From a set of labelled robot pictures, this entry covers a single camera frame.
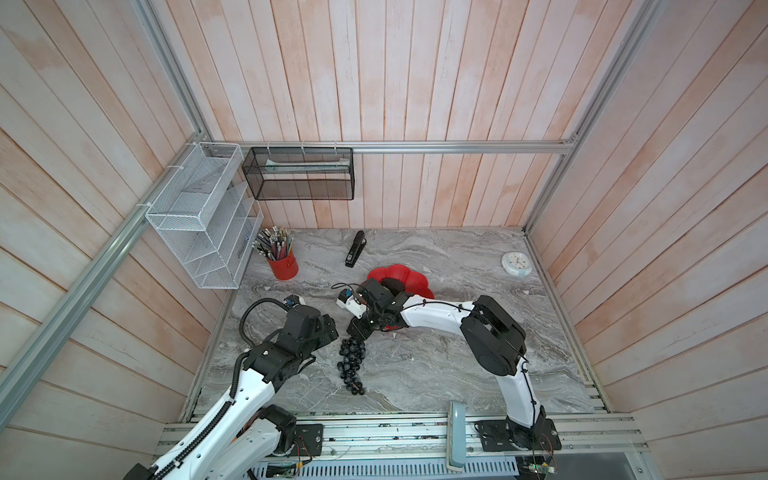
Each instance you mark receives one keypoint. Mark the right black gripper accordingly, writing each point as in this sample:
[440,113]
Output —
[357,328]

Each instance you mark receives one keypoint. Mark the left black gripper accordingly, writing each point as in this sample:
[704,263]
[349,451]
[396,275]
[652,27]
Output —
[326,331]

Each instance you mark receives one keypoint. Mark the black fake grape bunch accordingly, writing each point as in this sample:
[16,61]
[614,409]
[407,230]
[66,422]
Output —
[352,352]

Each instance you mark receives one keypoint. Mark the dark fake avocado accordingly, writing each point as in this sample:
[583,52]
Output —
[394,285]

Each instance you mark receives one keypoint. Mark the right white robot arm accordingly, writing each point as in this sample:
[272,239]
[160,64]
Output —
[496,340]

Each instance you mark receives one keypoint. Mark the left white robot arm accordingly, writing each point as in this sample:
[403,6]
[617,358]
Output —
[244,426]

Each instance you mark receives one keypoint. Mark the red flower-shaped fruit bowl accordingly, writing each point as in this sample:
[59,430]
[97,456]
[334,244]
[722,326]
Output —
[415,282]

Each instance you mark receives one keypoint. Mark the black stapler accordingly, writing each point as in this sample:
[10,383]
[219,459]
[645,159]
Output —
[358,245]

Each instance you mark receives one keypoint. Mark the red pencil cup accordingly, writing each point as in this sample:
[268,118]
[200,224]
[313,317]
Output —
[286,268]

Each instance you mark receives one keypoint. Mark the bundle of pencils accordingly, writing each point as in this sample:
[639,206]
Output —
[274,243]

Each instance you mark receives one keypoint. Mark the white round clock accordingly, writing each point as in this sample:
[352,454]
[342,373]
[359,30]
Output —
[516,264]

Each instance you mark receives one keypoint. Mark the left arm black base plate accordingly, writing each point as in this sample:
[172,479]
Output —
[306,441]

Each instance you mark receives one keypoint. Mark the grey-blue handle bar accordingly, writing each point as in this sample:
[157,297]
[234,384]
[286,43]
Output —
[456,449]

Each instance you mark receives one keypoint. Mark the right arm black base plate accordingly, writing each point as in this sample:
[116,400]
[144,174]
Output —
[506,435]

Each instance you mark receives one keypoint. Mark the white mesh wall organizer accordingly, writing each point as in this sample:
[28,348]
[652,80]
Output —
[206,217]

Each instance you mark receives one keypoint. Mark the black mesh wall basket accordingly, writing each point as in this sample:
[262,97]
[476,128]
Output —
[300,173]

